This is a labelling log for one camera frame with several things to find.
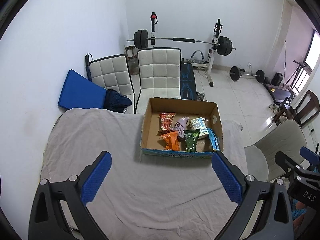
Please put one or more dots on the long barbell with black plates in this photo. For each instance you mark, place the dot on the long barbell with black plates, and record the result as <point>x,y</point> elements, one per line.
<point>183,40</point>

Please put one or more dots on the grey tablecloth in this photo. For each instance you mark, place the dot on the grey tablecloth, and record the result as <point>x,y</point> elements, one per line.
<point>150,192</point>

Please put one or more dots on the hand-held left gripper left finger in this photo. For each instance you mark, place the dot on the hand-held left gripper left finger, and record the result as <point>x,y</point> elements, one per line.
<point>96,180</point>

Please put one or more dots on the blue foam mat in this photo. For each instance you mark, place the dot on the blue foam mat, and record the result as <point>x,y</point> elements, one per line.
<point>80,92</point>

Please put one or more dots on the white green carton box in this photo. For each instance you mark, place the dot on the white green carton box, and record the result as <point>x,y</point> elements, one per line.
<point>198,123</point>

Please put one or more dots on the white barbell rack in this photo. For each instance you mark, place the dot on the white barbell rack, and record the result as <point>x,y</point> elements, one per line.
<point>209,65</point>

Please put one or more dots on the orange snack packet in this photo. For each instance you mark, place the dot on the orange snack packet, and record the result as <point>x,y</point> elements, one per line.
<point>171,141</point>

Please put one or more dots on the light blue packet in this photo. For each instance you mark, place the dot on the light blue packet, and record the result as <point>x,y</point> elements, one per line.
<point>212,137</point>

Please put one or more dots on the white shoes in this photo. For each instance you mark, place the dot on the white shoes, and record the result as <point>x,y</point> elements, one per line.
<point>275,107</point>

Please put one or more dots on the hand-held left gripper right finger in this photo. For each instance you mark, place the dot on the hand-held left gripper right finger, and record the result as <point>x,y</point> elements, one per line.
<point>227,177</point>

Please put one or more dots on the black weight bench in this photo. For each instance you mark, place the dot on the black weight bench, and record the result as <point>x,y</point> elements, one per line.
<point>187,80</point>

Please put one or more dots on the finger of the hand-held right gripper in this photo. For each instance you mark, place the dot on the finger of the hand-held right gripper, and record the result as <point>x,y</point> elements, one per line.
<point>285,160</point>
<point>310,153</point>

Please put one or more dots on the red snack packet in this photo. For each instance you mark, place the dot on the red snack packet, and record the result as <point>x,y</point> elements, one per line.
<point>167,123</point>

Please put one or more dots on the black rod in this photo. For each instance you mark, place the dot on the black rod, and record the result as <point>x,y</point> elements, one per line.
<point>87,67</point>

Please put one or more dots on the grey shell chair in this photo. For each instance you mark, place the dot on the grey shell chair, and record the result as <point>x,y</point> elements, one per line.
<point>280,140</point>

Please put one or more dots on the purple-grey packet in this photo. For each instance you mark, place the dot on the purple-grey packet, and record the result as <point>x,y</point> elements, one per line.
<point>181,127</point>

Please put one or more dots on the chrome dumbbell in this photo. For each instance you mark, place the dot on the chrome dumbbell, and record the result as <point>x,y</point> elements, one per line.
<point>201,96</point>

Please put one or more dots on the green snack packet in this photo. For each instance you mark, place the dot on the green snack packet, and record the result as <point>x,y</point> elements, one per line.
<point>191,141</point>

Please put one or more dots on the brown wooden chair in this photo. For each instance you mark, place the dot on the brown wooden chair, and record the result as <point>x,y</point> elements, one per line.
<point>315,110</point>

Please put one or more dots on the white quilted chair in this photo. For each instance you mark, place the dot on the white quilted chair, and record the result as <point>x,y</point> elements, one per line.
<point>110,75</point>
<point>157,72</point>

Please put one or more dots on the cardboard box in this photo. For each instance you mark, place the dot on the cardboard box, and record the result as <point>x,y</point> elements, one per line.
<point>152,120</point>

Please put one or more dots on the dark blue jacket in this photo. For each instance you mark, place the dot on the dark blue jacket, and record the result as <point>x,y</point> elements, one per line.
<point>115,100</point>

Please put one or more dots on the black speaker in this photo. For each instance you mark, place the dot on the black speaker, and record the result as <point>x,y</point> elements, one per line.
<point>277,78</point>

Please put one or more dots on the short barbell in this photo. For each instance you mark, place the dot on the short barbell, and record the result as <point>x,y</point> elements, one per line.
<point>246,74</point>

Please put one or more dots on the black tripod stand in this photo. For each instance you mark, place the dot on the black tripod stand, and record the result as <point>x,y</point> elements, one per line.
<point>301,63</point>

